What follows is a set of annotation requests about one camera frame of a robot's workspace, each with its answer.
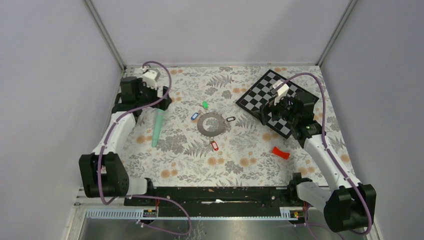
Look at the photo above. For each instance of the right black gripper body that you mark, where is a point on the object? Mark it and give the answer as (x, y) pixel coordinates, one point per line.
(282, 110)

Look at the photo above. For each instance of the mint green plastic stick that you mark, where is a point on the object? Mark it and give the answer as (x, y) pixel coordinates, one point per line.
(157, 127)

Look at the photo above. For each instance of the key with red tag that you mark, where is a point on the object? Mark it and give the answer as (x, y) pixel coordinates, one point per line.
(214, 145)

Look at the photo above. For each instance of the green key tag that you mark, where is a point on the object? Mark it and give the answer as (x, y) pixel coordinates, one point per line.
(205, 105)

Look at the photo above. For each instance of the metal key holder plate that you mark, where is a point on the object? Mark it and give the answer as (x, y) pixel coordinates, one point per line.
(211, 124)

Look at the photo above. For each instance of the key with black tag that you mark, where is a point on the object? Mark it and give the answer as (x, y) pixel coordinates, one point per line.
(231, 118)

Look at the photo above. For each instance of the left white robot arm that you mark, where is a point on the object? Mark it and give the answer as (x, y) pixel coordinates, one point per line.
(102, 171)

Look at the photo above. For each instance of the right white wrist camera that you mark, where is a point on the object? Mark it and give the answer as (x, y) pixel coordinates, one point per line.
(278, 91)

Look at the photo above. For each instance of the red curved plastic piece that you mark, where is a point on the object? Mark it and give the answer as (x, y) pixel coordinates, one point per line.
(282, 154)

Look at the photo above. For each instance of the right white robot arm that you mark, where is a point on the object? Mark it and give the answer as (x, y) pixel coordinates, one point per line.
(347, 205)

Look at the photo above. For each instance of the floral patterned table mat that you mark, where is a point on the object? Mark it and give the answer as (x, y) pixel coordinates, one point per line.
(183, 157)

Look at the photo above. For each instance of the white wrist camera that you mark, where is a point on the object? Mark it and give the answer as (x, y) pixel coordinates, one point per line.
(278, 91)
(150, 77)

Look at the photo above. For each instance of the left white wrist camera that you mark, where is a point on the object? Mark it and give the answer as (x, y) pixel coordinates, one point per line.
(150, 77)

